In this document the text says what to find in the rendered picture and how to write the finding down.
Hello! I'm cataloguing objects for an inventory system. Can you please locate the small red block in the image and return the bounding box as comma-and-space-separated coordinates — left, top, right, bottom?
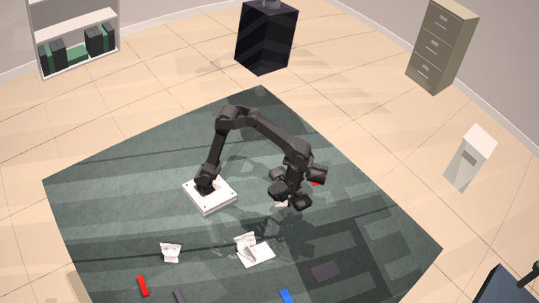
137, 275, 150, 297

